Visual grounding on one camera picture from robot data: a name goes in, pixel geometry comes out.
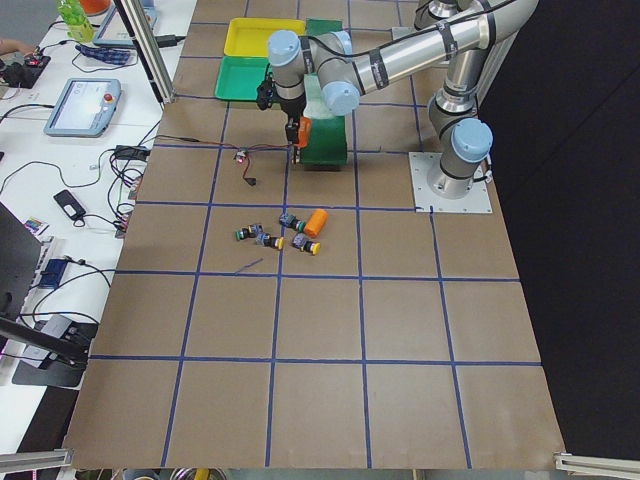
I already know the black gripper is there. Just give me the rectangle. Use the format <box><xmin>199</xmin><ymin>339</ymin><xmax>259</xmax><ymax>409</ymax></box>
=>
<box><xmin>256</xmin><ymin>72</ymin><xmax>305</xmax><ymax>145</ymax></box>

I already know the orange cylinder labelled 4680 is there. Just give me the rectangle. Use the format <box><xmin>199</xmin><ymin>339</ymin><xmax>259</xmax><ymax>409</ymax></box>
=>
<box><xmin>296</xmin><ymin>116</ymin><xmax>313</xmax><ymax>148</ymax></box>

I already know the green push button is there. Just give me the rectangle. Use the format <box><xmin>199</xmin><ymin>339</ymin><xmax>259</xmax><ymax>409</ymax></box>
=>
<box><xmin>234</xmin><ymin>224</ymin><xmax>264</xmax><ymax>241</ymax></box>
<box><xmin>279</xmin><ymin>212</ymin><xmax>306</xmax><ymax>232</ymax></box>

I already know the plain orange cylinder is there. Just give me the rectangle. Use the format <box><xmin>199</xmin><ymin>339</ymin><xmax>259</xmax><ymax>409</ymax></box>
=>
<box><xmin>304</xmin><ymin>208</ymin><xmax>328</xmax><ymax>238</ymax></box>

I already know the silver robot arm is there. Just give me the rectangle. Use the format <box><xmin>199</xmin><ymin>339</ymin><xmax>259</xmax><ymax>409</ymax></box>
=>
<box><xmin>256</xmin><ymin>0</ymin><xmax>537</xmax><ymax>200</ymax></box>

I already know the green conveyor belt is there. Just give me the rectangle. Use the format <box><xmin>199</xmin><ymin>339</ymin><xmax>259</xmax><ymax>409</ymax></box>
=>
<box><xmin>299</xmin><ymin>40</ymin><xmax>347</xmax><ymax>170</ymax></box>

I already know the small controller circuit board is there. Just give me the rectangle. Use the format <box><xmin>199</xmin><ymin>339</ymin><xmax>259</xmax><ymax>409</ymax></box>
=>
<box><xmin>234</xmin><ymin>150</ymin><xmax>250</xmax><ymax>164</ymax></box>

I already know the green tray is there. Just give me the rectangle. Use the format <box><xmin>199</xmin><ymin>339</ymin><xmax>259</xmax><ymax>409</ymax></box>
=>
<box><xmin>214</xmin><ymin>56</ymin><xmax>268</xmax><ymax>102</ymax></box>

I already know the yellow tray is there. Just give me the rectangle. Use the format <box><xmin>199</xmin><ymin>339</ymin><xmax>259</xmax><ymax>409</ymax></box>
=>
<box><xmin>224</xmin><ymin>17</ymin><xmax>306</xmax><ymax>58</ymax></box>

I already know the yellow push button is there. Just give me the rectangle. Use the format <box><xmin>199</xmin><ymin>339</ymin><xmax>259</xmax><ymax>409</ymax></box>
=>
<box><xmin>291</xmin><ymin>233</ymin><xmax>321</xmax><ymax>255</ymax></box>
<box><xmin>255</xmin><ymin>232</ymin><xmax>285</xmax><ymax>250</ymax></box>

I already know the black power adapter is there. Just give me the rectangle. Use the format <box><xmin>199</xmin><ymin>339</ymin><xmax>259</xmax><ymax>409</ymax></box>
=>
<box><xmin>114</xmin><ymin>145</ymin><xmax>150</xmax><ymax>161</ymax></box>

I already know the teach pendant tablet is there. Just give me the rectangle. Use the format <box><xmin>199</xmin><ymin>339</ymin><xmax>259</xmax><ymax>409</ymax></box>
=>
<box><xmin>43</xmin><ymin>78</ymin><xmax>122</xmax><ymax>138</ymax></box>

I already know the red black wire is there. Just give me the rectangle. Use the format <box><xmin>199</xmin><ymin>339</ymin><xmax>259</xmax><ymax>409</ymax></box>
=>
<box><xmin>154</xmin><ymin>136</ymin><xmax>301</xmax><ymax>184</ymax></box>

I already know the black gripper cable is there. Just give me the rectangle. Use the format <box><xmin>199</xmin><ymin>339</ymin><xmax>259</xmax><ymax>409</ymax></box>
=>
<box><xmin>299</xmin><ymin>0</ymin><xmax>506</xmax><ymax>64</ymax></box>

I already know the aluminium frame post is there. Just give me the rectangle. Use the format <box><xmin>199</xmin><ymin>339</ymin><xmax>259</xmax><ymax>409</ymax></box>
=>
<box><xmin>113</xmin><ymin>0</ymin><xmax>175</xmax><ymax>104</ymax></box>

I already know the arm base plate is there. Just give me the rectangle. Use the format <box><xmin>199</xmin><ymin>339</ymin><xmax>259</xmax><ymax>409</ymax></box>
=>
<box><xmin>409</xmin><ymin>152</ymin><xmax>493</xmax><ymax>214</ymax></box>

